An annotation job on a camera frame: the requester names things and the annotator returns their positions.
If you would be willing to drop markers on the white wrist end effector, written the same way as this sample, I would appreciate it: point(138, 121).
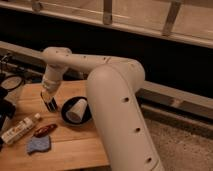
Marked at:
point(52, 79)

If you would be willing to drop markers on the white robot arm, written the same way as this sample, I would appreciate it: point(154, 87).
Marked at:
point(111, 88)

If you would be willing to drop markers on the round black-rimmed dish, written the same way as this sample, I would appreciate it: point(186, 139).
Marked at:
point(12, 82)

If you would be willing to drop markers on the white paper cup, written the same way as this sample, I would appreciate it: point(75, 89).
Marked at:
point(76, 112)

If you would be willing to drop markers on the white plastic bottle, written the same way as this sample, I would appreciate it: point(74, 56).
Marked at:
point(19, 130)

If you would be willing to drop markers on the dark red oval object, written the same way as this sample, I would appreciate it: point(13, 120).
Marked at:
point(45, 130)

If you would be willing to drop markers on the black device at left edge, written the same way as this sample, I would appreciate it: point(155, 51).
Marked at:
point(7, 109)

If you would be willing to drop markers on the blue cloth sponge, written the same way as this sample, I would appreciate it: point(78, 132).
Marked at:
point(36, 144)

